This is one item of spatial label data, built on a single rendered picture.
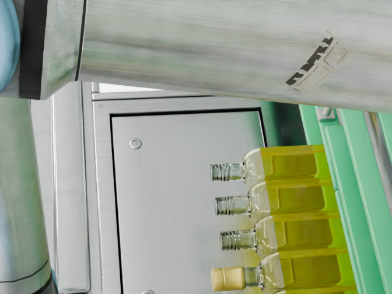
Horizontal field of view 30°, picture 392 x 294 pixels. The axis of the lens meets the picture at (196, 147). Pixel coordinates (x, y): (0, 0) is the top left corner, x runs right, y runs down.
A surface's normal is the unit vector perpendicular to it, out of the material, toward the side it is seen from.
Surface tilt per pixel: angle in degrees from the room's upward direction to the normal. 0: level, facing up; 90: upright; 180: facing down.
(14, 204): 111
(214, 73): 87
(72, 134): 90
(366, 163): 90
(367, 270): 90
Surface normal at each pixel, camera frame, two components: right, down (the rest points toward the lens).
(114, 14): 0.19, 0.08
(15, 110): 0.80, 0.31
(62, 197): 0.10, -0.51
